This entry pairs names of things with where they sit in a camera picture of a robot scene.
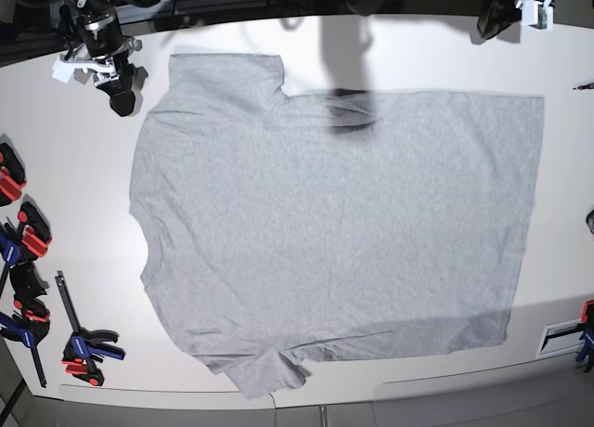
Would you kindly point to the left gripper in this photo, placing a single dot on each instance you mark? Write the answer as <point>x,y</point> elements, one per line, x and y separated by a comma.
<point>494,19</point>

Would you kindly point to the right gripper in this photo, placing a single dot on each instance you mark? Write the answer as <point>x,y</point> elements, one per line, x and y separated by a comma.
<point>105,51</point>

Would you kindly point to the grey T-shirt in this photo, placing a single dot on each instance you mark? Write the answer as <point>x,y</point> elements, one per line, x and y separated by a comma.
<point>325,227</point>

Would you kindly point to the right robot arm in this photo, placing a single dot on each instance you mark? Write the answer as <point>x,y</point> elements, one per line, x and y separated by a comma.
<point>84,9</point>

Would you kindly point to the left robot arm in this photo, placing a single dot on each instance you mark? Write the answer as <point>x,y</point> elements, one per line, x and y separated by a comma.
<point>498,15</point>

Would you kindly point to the pen at right edge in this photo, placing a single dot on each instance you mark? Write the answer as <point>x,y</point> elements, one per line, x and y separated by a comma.
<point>588,86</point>

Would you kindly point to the red black clamp far left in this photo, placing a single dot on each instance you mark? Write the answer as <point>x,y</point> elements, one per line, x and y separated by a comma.
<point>13,177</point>

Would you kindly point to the grey round object right edge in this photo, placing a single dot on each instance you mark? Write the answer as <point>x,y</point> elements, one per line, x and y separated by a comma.
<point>590,221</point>

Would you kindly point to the black red blue bar clamp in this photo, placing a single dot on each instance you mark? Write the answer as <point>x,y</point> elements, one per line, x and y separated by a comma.
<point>30,324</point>

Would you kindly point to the small blue bar clamp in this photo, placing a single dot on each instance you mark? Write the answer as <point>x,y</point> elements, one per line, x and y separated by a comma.
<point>85,348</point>

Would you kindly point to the blue clamp right edge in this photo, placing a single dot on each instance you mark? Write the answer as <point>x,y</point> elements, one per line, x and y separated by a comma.
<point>586,352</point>

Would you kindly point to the white label card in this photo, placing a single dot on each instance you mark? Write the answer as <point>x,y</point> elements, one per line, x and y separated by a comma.
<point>559,339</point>

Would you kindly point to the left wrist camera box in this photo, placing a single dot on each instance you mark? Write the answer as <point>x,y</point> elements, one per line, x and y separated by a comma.
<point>538,14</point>

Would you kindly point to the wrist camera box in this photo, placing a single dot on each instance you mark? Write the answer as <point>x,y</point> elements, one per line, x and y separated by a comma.
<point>538,14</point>
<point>62,70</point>

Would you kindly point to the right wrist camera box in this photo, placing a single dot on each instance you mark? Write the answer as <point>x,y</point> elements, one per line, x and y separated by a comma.
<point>62,70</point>

